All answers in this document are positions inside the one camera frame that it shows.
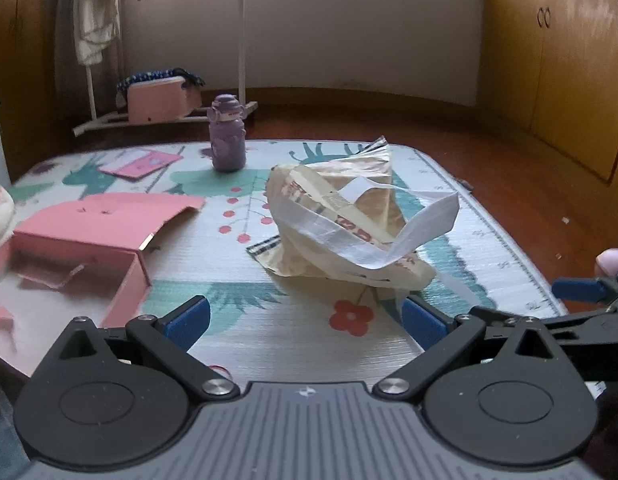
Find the purple water bottle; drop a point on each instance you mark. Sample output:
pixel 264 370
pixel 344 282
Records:
pixel 228 135

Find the pink card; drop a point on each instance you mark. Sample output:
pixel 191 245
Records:
pixel 139 162

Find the printed play mat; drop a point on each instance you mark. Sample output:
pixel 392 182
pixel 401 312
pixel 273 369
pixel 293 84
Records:
pixel 289 330

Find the white drying rack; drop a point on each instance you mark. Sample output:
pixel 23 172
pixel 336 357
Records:
pixel 241 35

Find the pink storage case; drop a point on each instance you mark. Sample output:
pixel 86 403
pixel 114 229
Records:
pixel 149 76

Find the wooden cabinet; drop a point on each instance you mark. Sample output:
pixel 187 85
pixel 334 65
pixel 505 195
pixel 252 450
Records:
pixel 24 60
pixel 564 70

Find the red rubber band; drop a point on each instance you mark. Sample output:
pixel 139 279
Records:
pixel 223 371

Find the white hanging garment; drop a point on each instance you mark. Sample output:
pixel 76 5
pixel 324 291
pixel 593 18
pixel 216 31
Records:
pixel 94 20

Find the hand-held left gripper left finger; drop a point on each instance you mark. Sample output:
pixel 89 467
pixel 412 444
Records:
pixel 189 321

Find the open pink gift box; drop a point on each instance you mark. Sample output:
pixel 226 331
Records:
pixel 89 220

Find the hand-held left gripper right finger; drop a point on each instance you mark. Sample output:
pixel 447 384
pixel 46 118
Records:
pixel 423 325

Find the pale pink rounded object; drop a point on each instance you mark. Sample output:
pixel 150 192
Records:
pixel 614 261

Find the pink box on rack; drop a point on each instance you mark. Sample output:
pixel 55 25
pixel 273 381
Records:
pixel 159 102

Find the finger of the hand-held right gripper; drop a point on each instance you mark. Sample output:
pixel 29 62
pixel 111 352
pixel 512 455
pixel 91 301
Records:
pixel 579 290
pixel 594 330

